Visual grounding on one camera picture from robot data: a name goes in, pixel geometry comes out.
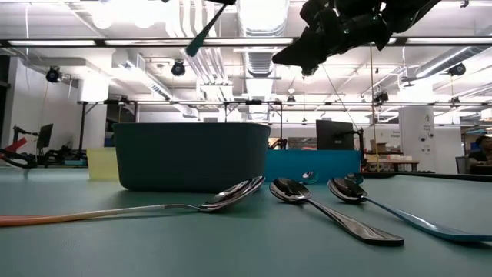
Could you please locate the cardboard box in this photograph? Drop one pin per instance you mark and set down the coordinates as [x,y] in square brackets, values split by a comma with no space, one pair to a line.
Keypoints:
[380,147]

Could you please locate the green table mat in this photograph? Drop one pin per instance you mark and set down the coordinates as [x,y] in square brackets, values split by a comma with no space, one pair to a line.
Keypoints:
[115,250]

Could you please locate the black metal table frame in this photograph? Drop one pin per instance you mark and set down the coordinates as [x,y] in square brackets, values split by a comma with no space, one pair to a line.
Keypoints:
[442,176]

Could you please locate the white pillar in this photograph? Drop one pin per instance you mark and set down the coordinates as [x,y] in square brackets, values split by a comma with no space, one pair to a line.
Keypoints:
[417,154]

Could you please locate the small black monitor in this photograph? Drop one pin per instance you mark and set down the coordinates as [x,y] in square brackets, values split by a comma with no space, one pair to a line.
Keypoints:
[45,134]

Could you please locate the black computer monitor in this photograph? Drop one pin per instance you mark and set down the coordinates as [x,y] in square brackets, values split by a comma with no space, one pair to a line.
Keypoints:
[334,134]

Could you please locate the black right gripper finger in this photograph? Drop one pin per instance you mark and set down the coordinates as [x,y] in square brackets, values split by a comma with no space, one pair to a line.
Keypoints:
[300,46]
[315,57]

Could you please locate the black hanging camera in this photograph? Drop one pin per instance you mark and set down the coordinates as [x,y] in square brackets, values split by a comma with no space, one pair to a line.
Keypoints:
[54,75]
[178,69]
[456,69]

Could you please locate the yellow-green plastic bin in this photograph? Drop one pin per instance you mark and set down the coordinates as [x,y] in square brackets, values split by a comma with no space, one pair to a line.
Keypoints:
[102,163]

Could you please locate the black overhead beam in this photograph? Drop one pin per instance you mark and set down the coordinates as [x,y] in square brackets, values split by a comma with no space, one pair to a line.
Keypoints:
[100,42]

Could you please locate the grey plastic bin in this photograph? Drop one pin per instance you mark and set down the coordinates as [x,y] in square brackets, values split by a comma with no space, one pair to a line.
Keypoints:
[192,157]

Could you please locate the blue plastic bin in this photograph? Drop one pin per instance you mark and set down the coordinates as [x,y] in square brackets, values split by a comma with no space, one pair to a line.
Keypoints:
[292,163]

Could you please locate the ceiling light strip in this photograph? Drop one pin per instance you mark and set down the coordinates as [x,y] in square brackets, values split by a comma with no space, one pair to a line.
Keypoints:
[134,41]
[50,42]
[453,40]

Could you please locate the person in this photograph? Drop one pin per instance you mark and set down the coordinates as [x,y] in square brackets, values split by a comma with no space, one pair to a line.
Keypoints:
[480,155]

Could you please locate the silver ventilation duct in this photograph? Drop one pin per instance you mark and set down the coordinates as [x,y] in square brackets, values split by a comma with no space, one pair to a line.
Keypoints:
[257,61]

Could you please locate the plain silver metal spoon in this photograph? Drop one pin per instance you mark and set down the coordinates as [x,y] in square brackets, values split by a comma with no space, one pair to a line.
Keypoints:
[288,190]

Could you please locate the wooden background table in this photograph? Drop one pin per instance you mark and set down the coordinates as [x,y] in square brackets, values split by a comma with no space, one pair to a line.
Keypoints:
[392,162]

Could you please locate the black background robot arm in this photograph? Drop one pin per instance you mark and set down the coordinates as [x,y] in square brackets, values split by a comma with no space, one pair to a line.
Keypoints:
[19,161]
[57,157]

